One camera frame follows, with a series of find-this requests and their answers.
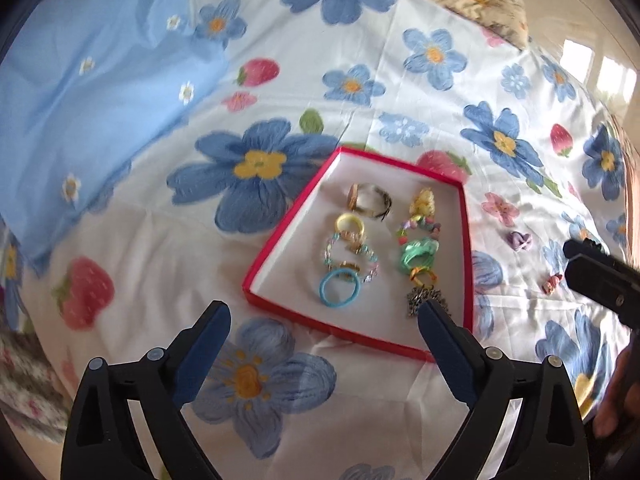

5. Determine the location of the green bow hair tie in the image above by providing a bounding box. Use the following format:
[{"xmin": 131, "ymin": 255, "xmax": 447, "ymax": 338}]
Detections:
[{"xmin": 397, "ymin": 237, "xmax": 442, "ymax": 276}]

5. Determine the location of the colourful bead bracelet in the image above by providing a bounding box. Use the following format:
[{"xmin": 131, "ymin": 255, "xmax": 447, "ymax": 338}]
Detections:
[{"xmin": 395, "ymin": 213, "xmax": 444, "ymax": 242}]

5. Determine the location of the yellow claw hair clip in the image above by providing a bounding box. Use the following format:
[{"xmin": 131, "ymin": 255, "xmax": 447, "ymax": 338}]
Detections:
[{"xmin": 409, "ymin": 188, "xmax": 436, "ymax": 219}]

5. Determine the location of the crystal bead bracelet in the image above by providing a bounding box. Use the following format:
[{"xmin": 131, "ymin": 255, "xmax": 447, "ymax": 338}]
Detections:
[{"xmin": 323, "ymin": 228, "xmax": 381, "ymax": 284}]

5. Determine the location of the gold wrist watch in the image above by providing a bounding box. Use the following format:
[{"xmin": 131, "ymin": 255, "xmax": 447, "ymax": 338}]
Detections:
[{"xmin": 347, "ymin": 183, "xmax": 393, "ymax": 221}]

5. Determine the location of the blue hair tie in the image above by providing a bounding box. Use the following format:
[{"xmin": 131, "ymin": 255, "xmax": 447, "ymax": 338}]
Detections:
[{"xmin": 318, "ymin": 268, "xmax": 362, "ymax": 309}]

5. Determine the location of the yellow hair tie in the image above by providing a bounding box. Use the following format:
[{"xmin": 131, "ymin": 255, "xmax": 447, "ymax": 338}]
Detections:
[{"xmin": 334, "ymin": 212, "xmax": 365, "ymax": 239}]

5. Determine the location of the red jewelry box tray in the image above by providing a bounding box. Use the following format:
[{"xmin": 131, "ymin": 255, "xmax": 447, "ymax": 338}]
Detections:
[{"xmin": 242, "ymin": 146, "xmax": 474, "ymax": 361}]

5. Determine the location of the right hand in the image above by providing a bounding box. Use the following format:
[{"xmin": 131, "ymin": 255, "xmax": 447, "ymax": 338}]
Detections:
[{"xmin": 593, "ymin": 344, "xmax": 640, "ymax": 439}]

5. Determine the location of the black scrunchie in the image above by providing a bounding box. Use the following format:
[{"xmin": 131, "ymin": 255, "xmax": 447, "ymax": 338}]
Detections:
[{"xmin": 582, "ymin": 238, "xmax": 604, "ymax": 252}]

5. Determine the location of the purple bow hair clip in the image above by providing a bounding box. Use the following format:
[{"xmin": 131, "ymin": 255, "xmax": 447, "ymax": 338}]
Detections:
[{"xmin": 506, "ymin": 231, "xmax": 533, "ymax": 252}]

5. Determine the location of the floral patterned sleeve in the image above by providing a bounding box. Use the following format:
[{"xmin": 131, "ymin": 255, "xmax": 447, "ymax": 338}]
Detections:
[{"xmin": 0, "ymin": 328, "xmax": 72, "ymax": 443}]

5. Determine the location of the floral white bed sheet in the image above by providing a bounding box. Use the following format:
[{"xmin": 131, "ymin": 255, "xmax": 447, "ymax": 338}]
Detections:
[{"xmin": 1, "ymin": 0, "xmax": 628, "ymax": 479}]

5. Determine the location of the light blue pillow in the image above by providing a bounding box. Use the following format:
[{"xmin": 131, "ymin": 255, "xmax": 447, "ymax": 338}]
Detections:
[{"xmin": 1, "ymin": 0, "xmax": 228, "ymax": 272}]

